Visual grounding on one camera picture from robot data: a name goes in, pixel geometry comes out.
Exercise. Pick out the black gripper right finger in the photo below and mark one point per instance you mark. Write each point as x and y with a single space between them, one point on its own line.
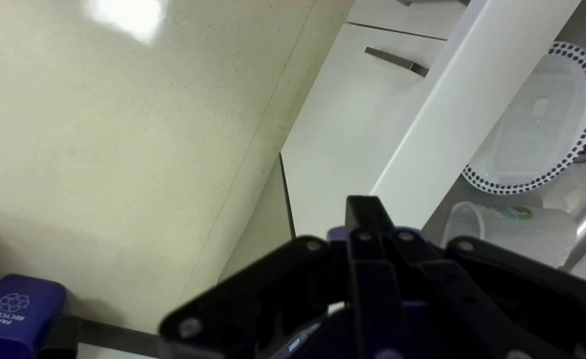
479 305

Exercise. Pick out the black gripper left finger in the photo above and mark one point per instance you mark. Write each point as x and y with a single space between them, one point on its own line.
273 305

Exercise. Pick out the white cupboard door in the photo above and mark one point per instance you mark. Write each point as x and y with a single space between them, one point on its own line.
399 16
345 146

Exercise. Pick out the stainless steel sink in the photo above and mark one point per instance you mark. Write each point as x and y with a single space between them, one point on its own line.
545 219

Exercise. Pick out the clear drinking glass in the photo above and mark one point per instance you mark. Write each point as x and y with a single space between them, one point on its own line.
463 221

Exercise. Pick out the blue recycling bin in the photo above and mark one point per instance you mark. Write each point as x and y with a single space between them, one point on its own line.
14 311

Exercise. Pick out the white plate with dotted rim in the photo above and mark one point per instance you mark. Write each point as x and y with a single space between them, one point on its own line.
572 60

